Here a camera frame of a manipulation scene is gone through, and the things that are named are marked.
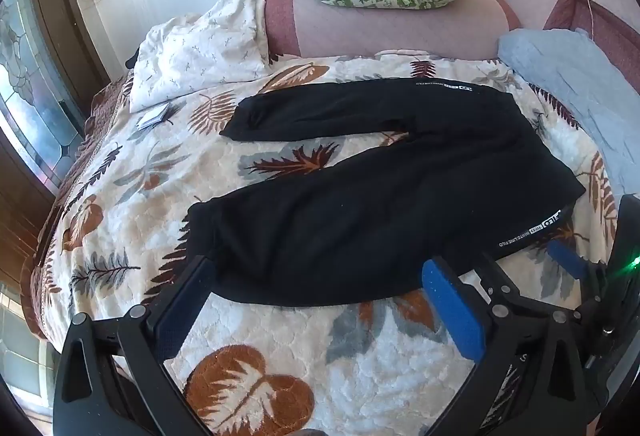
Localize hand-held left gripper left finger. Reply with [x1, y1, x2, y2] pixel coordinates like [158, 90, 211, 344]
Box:
[52, 255, 217, 436]

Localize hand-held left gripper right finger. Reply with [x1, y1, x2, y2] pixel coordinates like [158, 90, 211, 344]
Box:
[421, 252, 603, 436]

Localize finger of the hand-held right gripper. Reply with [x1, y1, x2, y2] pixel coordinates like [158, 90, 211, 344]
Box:
[546, 240, 608, 289]

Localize black pants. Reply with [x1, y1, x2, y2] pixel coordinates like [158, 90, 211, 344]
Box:
[186, 76, 586, 307]

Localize leaf print blanket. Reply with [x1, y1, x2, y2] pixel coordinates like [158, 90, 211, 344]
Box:
[31, 54, 623, 436]

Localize light blue cloth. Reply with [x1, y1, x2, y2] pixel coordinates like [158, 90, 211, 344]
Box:
[497, 27, 640, 197]

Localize white patterned pillow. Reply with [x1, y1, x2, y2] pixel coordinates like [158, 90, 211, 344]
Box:
[129, 0, 271, 113]

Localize pink padded headboard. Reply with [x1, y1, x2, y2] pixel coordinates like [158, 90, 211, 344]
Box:
[264, 0, 640, 94]

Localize wooden window frame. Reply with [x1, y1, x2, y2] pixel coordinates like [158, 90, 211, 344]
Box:
[0, 0, 116, 267]

